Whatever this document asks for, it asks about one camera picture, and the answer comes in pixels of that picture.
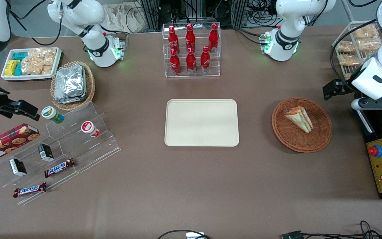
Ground triangular sandwich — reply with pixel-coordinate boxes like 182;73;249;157
283;106;313;134

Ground white rectangular snack tray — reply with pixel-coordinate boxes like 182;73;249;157
1;47;62;82

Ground round brown wicker basket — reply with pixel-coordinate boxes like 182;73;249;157
272;97;333;153

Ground oval tan wicker basket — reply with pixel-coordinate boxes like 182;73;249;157
50;61;96;111

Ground beige plastic tray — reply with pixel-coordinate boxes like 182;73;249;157
164;99;240;147

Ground green cup with white lid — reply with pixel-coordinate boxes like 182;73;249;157
41;106;65;124

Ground red tartan cookie box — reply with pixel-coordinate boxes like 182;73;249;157
0;123;40;164

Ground silver edged blue panel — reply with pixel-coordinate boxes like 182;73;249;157
353;108;374;134

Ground yellow snack packet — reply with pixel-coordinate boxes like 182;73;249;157
4;60;20;76

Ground small black box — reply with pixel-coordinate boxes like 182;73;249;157
37;143;55;162
9;158;28;177

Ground clear bag of crackers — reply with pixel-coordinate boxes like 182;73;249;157
21;47;57;76

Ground silver foil packet stack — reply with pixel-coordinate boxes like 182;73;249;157
53;64;87;105

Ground red emergency stop button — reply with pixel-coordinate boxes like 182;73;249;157
368;144;382;158

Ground clear acrylic stepped stand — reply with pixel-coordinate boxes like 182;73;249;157
0;101;122;206

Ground red cup with white lid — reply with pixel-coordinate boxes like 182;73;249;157
81;121;101;138

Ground brown snickers bar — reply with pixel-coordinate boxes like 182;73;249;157
13;182;48;199
44;158;76;178

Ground black machine yellow control panel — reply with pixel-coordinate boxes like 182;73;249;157
352;96;382;200

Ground grey metal pole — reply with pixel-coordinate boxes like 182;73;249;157
341;0;353;24

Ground red cola bottle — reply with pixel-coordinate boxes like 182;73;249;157
168;26;180;55
208;23;219;53
200;46;211;73
169;49;181;75
185;24;196;53
186;47;197;74

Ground clear acrylic bottle rack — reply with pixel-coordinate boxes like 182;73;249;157
162;22;221;78

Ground white cloth bag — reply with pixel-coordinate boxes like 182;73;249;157
105;2;146;34

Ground black connector plug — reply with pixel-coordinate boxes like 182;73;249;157
280;230;303;239

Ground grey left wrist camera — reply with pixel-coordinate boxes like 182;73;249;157
351;98;368;111

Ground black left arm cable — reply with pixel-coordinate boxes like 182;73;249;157
330;18;379;92

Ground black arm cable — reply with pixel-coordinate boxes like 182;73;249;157
330;18;379;92
9;0;63;46

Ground white wire rack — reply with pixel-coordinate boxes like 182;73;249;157
332;20;382;82

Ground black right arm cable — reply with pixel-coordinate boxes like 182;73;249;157
9;0;63;46

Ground black tangled cables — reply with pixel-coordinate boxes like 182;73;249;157
302;220;382;239

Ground black cable loop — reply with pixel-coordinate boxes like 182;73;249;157
157;229;212;239

